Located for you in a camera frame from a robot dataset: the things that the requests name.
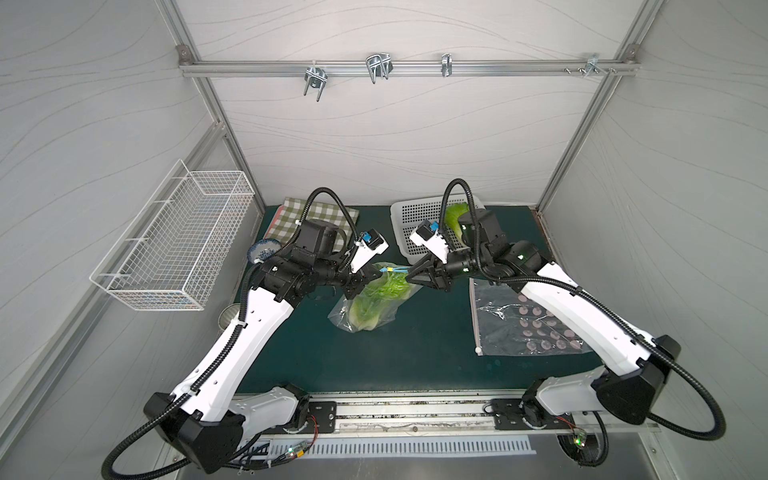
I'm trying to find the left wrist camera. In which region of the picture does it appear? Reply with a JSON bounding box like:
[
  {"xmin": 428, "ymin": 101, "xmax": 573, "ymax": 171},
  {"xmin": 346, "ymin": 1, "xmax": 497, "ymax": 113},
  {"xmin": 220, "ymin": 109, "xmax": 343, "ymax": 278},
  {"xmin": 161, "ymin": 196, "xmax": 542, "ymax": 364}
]
[{"xmin": 350, "ymin": 229, "xmax": 388, "ymax": 273}]

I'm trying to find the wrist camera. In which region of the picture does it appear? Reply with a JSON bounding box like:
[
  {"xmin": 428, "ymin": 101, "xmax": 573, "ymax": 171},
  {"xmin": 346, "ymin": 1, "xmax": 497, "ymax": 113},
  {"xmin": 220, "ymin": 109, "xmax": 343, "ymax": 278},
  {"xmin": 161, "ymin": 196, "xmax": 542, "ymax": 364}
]
[
  {"xmin": 409, "ymin": 220, "xmax": 450, "ymax": 264},
  {"xmin": 350, "ymin": 229, "xmax": 388, "ymax": 273}
]

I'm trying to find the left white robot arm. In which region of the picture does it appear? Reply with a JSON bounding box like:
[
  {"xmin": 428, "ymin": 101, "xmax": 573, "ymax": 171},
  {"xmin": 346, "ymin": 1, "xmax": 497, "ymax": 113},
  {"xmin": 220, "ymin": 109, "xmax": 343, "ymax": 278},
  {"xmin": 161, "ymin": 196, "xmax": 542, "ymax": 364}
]
[{"xmin": 144, "ymin": 220, "xmax": 388, "ymax": 473}]

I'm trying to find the right black corrugated cable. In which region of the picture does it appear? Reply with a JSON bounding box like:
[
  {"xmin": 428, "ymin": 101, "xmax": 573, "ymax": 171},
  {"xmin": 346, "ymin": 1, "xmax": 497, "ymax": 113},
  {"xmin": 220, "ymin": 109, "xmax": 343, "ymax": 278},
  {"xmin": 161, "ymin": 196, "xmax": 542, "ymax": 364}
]
[{"xmin": 439, "ymin": 177, "xmax": 727, "ymax": 468}]

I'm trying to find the green checkered cloth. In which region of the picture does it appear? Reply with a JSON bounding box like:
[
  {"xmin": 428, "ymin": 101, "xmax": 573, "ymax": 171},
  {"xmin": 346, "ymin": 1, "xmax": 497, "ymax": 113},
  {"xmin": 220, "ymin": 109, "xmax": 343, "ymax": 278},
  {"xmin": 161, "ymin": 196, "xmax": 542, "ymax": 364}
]
[{"xmin": 263, "ymin": 197, "xmax": 360, "ymax": 252}]

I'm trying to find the blue white porcelain bowl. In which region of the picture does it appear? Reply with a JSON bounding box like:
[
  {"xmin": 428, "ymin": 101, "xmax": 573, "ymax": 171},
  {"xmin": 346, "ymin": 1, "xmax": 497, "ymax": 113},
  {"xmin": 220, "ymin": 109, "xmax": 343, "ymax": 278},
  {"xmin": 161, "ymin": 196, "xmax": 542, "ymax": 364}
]
[{"xmin": 247, "ymin": 238, "xmax": 283, "ymax": 265}]

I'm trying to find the striped ceramic mug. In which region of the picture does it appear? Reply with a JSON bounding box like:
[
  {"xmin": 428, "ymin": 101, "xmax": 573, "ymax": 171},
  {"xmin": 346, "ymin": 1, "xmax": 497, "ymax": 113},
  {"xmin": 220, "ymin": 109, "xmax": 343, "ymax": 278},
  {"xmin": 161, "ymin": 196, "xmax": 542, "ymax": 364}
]
[{"xmin": 218, "ymin": 303, "xmax": 240, "ymax": 332}]

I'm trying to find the white plastic basket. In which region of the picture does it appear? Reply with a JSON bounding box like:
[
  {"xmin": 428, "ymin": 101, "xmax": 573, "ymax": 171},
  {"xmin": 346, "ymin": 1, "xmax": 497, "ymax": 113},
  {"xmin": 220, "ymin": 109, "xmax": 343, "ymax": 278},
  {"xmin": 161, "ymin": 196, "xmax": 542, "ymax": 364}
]
[{"xmin": 389, "ymin": 193, "xmax": 487, "ymax": 265}]

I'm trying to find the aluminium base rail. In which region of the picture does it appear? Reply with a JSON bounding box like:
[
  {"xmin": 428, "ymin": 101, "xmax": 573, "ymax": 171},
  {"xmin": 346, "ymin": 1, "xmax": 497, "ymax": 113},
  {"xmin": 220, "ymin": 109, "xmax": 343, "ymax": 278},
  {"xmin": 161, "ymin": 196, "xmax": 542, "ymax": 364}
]
[{"xmin": 173, "ymin": 389, "xmax": 661, "ymax": 436}]

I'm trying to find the chinese cabbage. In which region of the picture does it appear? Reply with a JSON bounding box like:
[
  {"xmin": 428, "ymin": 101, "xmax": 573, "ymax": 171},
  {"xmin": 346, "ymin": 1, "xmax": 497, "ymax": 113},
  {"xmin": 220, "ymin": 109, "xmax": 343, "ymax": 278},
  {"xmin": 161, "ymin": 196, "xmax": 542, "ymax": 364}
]
[
  {"xmin": 365, "ymin": 264, "xmax": 419, "ymax": 300},
  {"xmin": 444, "ymin": 202, "xmax": 469, "ymax": 246},
  {"xmin": 348, "ymin": 291, "xmax": 397, "ymax": 332}
]

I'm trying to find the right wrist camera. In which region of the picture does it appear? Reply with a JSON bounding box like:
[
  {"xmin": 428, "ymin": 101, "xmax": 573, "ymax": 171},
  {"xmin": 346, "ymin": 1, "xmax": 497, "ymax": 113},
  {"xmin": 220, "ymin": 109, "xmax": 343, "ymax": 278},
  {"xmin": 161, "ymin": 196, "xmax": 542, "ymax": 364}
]
[{"xmin": 409, "ymin": 220, "xmax": 450, "ymax": 264}]

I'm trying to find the black corrugated cable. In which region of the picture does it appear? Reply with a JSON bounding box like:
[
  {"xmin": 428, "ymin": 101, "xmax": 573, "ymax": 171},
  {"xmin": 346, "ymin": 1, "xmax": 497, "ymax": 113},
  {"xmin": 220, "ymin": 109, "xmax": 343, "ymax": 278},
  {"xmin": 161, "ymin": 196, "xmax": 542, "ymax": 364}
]
[
  {"xmin": 100, "ymin": 186, "xmax": 361, "ymax": 480},
  {"xmin": 439, "ymin": 177, "xmax": 727, "ymax": 468}
]

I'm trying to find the left black corrugated cable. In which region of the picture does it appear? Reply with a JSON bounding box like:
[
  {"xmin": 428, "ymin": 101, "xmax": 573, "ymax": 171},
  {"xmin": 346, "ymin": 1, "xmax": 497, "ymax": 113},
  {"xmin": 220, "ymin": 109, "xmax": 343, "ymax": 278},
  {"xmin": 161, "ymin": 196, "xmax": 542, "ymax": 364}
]
[{"xmin": 100, "ymin": 186, "xmax": 361, "ymax": 480}]

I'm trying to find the pink dotted zipper bag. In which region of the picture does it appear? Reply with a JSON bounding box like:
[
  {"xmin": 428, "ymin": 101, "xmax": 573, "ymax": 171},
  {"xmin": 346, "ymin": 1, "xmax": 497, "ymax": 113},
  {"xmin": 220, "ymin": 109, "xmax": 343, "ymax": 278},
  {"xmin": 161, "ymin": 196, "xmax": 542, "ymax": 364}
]
[{"xmin": 469, "ymin": 278, "xmax": 591, "ymax": 357}]

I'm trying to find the clear blue zipper bag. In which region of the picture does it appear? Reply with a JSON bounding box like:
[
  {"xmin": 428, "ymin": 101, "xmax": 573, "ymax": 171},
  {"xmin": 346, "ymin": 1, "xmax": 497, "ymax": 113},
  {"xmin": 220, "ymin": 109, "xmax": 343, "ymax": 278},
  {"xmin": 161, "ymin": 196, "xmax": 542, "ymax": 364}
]
[{"xmin": 328, "ymin": 262, "xmax": 421, "ymax": 333}]

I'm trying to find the white wire wall basket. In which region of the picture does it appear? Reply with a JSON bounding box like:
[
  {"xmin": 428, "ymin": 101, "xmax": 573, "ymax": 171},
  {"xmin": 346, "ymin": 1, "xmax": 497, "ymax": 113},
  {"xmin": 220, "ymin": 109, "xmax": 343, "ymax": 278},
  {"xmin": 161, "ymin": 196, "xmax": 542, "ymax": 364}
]
[{"xmin": 90, "ymin": 160, "xmax": 254, "ymax": 311}]

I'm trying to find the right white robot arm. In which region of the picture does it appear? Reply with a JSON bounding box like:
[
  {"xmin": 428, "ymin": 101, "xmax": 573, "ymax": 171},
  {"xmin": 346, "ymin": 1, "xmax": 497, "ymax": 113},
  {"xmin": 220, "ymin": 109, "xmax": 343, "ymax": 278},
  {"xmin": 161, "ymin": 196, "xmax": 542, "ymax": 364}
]
[{"xmin": 407, "ymin": 209, "xmax": 670, "ymax": 429}]

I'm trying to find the metal hook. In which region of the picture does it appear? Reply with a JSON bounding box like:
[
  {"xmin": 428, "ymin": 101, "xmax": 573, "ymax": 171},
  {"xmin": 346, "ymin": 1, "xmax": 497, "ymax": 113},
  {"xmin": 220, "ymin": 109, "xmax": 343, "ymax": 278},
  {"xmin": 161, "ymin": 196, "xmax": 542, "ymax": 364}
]
[
  {"xmin": 365, "ymin": 53, "xmax": 393, "ymax": 84},
  {"xmin": 441, "ymin": 53, "xmax": 453, "ymax": 78},
  {"xmin": 564, "ymin": 54, "xmax": 618, "ymax": 78},
  {"xmin": 303, "ymin": 66, "xmax": 328, "ymax": 102}
]

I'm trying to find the aluminium top rail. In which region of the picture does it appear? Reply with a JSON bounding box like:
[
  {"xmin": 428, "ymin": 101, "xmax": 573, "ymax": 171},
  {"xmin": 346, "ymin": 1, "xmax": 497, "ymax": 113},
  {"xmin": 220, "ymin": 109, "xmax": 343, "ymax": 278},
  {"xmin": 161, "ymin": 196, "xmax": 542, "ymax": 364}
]
[{"xmin": 179, "ymin": 54, "xmax": 641, "ymax": 78}]

